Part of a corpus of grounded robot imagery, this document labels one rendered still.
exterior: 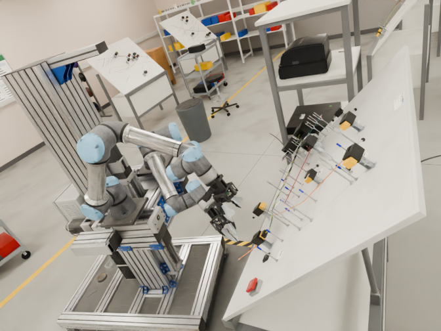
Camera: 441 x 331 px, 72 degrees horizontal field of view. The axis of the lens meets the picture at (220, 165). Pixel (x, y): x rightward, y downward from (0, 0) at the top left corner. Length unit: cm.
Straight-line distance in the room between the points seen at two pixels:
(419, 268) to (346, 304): 124
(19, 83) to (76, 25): 754
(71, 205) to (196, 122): 301
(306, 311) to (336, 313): 13
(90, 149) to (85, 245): 77
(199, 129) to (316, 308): 379
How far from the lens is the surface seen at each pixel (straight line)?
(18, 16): 881
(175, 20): 827
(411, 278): 267
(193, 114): 480
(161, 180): 163
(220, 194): 126
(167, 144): 139
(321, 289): 161
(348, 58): 190
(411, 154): 97
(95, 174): 152
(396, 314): 250
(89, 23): 966
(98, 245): 194
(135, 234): 192
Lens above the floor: 213
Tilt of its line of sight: 30 degrees down
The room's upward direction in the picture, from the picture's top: 19 degrees counter-clockwise
